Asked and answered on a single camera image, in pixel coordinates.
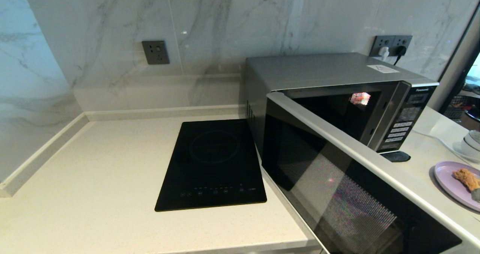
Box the black flat pad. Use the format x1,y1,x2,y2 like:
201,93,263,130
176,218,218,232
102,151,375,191
379,151,412,163

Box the black wire basket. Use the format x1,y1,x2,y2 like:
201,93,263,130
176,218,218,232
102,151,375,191
444,96,466,120

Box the dark metal door frame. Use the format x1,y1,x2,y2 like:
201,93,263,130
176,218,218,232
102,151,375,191
427,3,480,112

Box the double grey wall socket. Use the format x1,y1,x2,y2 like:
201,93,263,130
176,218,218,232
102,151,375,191
369,35,413,57

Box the black induction cooktop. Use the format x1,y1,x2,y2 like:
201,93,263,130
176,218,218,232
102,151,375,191
154,118,268,212

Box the single grey wall socket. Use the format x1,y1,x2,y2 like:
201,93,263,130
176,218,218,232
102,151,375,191
142,40,170,65

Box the purple plate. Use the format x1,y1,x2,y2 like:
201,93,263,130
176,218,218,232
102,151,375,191
434,161,480,212

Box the white power cable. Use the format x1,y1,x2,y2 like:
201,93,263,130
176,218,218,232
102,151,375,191
411,130,480,161

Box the white ceramic bowl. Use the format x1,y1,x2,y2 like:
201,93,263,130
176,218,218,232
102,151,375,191
464,130,480,149

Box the white sheet of paper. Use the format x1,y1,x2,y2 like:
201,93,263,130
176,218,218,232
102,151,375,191
367,64,400,74

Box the dark glass microwave door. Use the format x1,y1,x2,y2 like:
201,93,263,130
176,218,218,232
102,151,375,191
261,91,480,254

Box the black power plug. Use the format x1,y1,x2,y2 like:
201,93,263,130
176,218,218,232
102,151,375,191
394,45,407,66

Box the fried chicken piece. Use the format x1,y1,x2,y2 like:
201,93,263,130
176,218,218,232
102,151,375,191
453,168,480,192

